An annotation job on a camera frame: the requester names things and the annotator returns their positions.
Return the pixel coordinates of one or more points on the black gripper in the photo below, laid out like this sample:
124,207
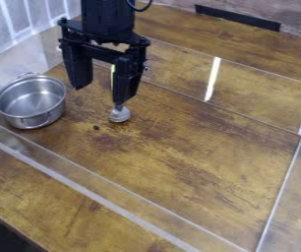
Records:
120,47

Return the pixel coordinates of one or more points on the green handled metal spoon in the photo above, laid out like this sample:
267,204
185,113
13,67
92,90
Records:
120,114

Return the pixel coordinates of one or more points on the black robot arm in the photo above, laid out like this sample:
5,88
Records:
108,15

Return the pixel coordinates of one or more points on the small steel pot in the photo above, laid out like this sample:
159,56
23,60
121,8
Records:
32,101

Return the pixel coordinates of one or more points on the black strip on table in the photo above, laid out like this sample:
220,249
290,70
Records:
237,18

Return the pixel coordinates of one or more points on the clear acrylic barrier front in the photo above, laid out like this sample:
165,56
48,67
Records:
176,229

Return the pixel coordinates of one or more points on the clear acrylic barrier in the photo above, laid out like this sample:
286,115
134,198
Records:
280,235
176,229

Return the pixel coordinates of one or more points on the clear acrylic barrier right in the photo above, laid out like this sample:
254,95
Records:
280,235

